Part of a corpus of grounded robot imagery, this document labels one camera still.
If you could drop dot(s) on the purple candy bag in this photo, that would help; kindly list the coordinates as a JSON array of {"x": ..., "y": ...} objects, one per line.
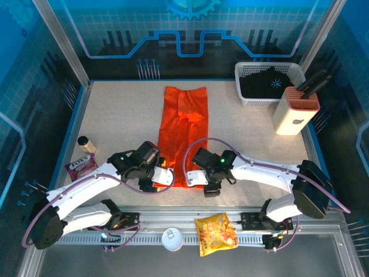
[{"x": 80, "y": 166}]

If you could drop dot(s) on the white plastic basket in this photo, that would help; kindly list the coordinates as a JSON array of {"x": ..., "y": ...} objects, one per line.
[{"x": 259, "y": 102}]

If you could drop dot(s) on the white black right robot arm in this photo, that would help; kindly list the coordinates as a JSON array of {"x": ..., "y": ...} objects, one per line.
[{"x": 265, "y": 170}]

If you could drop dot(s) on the black t-shirt with white print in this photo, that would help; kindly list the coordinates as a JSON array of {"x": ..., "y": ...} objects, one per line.
[{"x": 259, "y": 86}]

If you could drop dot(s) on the aluminium corner post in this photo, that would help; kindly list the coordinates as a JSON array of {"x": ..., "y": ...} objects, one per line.
[
  {"x": 321, "y": 34},
  {"x": 64, "y": 43}
]

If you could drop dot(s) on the yellow snack bag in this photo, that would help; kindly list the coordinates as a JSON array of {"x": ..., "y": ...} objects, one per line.
[{"x": 216, "y": 233}]

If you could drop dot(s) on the aluminium table frame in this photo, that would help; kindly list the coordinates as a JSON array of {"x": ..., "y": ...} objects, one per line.
[{"x": 184, "y": 212}]

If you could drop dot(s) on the white and pink knife block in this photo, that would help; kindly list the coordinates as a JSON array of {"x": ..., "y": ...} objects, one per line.
[{"x": 291, "y": 121}]

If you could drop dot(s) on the small beige bottle black cap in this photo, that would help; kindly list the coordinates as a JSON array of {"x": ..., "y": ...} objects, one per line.
[{"x": 88, "y": 147}]

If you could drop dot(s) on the orange t-shirt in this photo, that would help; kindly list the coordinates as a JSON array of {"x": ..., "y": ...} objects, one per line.
[{"x": 173, "y": 130}]

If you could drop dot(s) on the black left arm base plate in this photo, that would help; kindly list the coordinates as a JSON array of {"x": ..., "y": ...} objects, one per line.
[{"x": 131, "y": 217}]

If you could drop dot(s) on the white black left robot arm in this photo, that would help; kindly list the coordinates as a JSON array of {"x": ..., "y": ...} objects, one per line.
[{"x": 83, "y": 184}]

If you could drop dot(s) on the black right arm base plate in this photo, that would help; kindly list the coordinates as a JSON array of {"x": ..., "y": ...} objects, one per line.
[{"x": 248, "y": 219}]

